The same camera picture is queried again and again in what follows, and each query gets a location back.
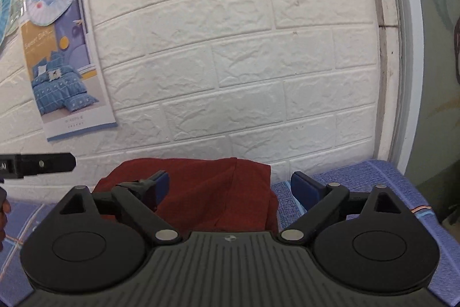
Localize white door frame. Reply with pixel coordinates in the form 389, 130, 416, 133
374, 0, 424, 173

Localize blue patterned bed sheet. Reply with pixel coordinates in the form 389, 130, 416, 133
0, 159, 460, 307

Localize person's left hand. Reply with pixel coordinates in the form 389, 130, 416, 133
0, 188, 11, 251

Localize bedding poster on wall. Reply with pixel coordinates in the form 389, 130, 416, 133
20, 0, 117, 142

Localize blue paper fan right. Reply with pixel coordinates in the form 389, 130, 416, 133
0, 0, 24, 44

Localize red pants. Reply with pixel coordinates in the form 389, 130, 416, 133
94, 157, 278, 236

